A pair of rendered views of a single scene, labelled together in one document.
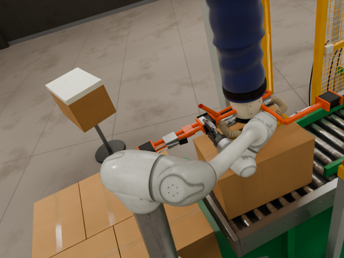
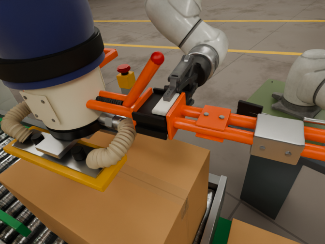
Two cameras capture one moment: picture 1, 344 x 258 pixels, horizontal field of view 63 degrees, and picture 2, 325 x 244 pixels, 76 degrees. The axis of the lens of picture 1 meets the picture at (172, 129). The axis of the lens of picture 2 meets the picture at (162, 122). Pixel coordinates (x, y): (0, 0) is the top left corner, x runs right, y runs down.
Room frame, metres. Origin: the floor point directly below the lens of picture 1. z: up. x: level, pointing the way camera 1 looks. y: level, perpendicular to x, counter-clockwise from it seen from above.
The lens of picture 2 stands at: (1.42, 0.04, 1.47)
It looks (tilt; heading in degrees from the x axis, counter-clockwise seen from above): 39 degrees down; 221
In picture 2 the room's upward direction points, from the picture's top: 8 degrees counter-clockwise
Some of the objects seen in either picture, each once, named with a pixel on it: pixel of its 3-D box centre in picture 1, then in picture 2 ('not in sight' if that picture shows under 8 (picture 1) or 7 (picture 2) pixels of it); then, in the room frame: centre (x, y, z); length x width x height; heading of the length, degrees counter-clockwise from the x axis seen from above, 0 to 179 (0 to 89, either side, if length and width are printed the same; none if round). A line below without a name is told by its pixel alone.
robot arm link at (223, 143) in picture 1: (227, 147); (200, 64); (0.94, -0.22, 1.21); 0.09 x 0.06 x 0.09; 101
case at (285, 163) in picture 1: (251, 160); (117, 196); (1.22, -0.43, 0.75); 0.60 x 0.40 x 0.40; 96
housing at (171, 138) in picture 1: (170, 140); (275, 137); (1.13, 0.03, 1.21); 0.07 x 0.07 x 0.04; 11
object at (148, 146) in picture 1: (147, 150); not in sight; (1.11, 0.16, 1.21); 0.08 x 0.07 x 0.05; 101
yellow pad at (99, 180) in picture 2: not in sight; (59, 149); (1.31, -0.41, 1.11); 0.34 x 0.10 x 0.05; 101
